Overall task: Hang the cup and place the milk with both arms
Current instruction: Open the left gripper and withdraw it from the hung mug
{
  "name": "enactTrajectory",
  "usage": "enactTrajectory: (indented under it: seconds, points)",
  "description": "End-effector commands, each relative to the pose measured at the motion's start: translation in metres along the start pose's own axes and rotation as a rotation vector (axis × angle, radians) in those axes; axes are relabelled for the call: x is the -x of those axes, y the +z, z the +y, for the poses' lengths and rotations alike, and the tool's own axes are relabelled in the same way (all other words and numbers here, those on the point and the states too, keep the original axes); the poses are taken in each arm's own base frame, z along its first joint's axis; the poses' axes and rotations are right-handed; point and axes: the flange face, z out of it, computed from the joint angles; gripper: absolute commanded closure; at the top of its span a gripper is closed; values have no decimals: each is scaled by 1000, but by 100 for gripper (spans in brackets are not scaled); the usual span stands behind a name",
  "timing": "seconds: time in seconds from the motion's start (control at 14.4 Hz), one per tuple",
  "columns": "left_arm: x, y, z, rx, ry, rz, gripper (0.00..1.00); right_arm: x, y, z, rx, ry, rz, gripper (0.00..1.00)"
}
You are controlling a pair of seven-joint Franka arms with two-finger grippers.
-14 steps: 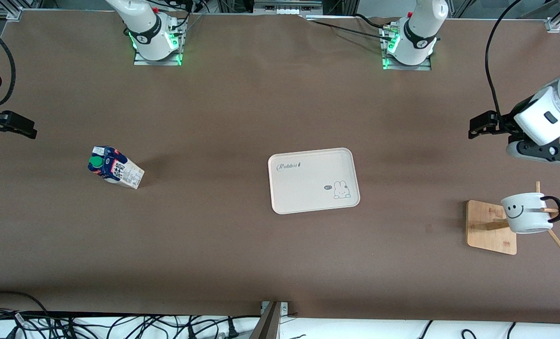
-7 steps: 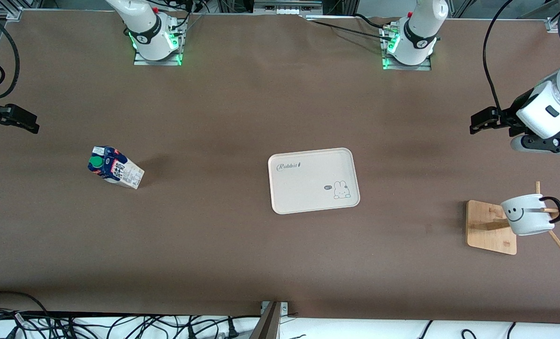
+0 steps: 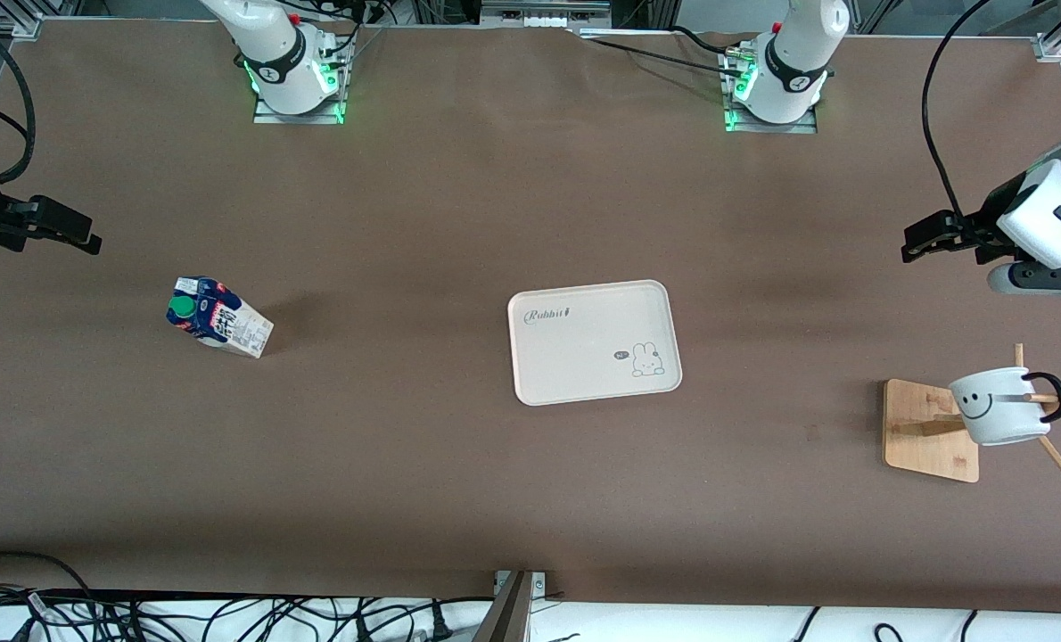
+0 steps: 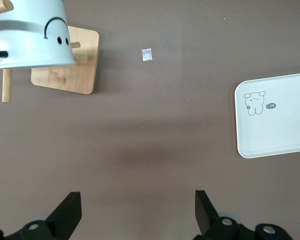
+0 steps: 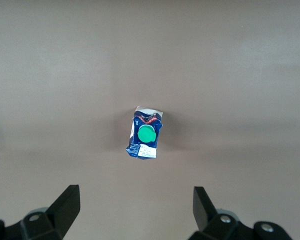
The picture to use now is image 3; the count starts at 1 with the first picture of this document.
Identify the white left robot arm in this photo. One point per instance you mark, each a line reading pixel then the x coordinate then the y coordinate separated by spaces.
pixel 798 62

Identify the beige rabbit print tray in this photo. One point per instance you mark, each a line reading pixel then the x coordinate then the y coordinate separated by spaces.
pixel 584 339

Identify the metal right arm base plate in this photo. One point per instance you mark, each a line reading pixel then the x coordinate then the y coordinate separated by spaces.
pixel 263 117

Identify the wooden cup rack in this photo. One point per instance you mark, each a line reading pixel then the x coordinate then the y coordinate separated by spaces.
pixel 918 437

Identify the blue white milk carton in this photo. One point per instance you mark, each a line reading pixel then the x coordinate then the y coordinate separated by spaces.
pixel 223 321

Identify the aluminium frame profile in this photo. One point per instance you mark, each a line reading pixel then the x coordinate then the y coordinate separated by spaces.
pixel 22 22
pixel 1052 40

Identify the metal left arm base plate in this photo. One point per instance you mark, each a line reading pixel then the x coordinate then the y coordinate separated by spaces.
pixel 802 127

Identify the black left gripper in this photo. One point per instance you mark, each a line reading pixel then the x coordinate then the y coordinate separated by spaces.
pixel 979 226

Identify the grey metal camera post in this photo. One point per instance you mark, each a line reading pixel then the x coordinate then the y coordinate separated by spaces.
pixel 508 615

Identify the grey metal rail device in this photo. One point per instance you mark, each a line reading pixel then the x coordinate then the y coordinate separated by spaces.
pixel 544 13

